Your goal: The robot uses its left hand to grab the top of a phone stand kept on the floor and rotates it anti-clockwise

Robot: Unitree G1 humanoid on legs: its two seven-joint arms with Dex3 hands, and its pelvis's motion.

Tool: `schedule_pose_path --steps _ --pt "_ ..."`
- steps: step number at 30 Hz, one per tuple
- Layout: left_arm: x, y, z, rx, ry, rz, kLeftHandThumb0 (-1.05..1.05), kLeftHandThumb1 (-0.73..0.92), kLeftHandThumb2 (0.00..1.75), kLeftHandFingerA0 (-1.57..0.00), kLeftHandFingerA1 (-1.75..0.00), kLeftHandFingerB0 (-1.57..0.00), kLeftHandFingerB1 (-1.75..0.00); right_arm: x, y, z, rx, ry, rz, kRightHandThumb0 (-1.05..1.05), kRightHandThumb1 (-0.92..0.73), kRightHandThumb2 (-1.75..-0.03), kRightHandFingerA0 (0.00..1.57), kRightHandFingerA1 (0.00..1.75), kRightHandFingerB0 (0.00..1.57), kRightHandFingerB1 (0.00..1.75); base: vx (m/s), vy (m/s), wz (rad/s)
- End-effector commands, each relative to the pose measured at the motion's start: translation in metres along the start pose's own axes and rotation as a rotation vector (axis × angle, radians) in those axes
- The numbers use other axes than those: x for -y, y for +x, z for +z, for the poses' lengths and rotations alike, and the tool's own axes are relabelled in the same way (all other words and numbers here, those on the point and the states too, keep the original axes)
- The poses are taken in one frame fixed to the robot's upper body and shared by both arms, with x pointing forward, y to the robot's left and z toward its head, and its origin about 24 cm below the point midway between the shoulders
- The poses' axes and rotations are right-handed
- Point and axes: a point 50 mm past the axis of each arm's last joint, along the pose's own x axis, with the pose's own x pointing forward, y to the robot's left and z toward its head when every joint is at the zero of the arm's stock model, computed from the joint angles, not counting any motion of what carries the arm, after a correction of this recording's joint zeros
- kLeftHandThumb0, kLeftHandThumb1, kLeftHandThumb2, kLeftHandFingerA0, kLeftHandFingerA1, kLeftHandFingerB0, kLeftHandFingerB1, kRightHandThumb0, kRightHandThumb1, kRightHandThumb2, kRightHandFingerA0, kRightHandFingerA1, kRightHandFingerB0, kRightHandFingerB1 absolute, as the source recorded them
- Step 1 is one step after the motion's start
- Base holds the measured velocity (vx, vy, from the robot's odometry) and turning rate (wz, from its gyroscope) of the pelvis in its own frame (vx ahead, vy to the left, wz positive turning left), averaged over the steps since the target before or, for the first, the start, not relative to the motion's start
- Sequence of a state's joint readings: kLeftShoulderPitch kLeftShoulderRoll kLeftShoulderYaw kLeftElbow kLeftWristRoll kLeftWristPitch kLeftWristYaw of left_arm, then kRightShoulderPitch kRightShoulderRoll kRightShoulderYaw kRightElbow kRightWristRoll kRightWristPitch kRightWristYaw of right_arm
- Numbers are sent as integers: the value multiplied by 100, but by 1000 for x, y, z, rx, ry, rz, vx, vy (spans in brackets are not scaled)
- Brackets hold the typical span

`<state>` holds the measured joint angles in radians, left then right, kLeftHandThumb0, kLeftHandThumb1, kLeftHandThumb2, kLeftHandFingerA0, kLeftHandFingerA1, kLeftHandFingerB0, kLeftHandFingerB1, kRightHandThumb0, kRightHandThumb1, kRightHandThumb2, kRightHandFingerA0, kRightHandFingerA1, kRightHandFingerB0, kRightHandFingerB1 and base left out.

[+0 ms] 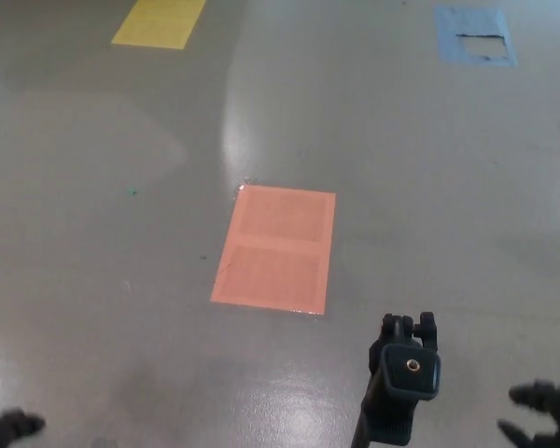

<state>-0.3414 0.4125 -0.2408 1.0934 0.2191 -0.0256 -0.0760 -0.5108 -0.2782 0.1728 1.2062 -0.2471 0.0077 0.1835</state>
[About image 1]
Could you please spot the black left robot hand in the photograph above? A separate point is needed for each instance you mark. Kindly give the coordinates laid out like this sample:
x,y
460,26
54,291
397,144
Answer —
x,y
7,427

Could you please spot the black phone stand tripod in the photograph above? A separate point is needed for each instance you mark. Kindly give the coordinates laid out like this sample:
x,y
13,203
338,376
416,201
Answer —
x,y
392,406

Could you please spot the orange paper sheet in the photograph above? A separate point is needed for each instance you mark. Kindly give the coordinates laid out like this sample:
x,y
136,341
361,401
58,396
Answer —
x,y
273,252

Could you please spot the torn blue paper sheet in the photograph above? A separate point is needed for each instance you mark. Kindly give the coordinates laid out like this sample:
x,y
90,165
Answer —
x,y
450,32

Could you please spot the yellow paper sheet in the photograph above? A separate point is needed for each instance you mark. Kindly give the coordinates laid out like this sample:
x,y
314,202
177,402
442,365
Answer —
x,y
158,23

